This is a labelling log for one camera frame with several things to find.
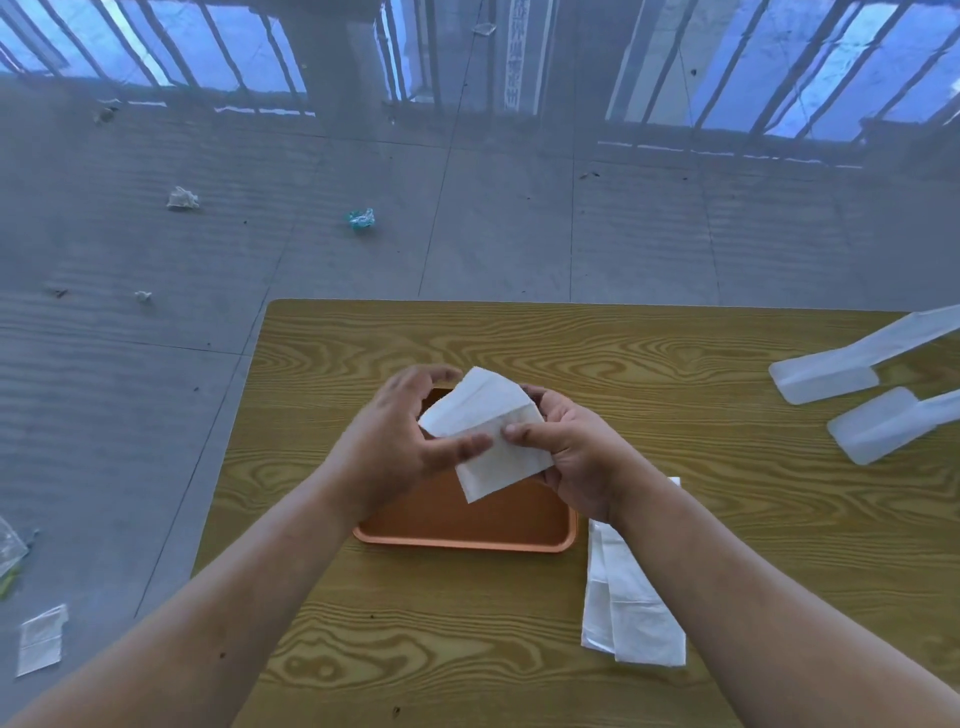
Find person's right hand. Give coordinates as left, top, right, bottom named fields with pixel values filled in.
left=501, top=384, right=655, bottom=528

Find person's left hand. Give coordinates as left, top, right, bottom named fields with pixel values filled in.
left=328, top=363, right=495, bottom=520

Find white paper napkin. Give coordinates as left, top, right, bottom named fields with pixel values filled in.
left=417, top=366, right=557, bottom=505

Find person's right forearm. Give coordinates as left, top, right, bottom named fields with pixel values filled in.
left=606, top=450, right=960, bottom=728

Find person's left forearm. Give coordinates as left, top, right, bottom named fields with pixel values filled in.
left=0, top=456, right=363, bottom=728

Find orange plastic tray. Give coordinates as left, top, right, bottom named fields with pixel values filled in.
left=352, top=386, right=580, bottom=555

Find white unfolded paper napkins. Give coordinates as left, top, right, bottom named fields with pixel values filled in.
left=580, top=476, right=688, bottom=669

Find long clear plastic packet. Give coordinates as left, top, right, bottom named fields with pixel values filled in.
left=768, top=303, right=960, bottom=407

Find short clear plastic packet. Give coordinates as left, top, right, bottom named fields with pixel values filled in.
left=825, top=386, right=960, bottom=467

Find white vertical printed strip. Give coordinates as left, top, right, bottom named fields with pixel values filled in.
left=504, top=0, right=558, bottom=115

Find flat clear plastic wrapper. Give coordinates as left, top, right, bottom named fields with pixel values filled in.
left=15, top=603, right=71, bottom=679

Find clear wrapper with green edge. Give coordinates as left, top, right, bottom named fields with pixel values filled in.
left=0, top=516, right=40, bottom=601

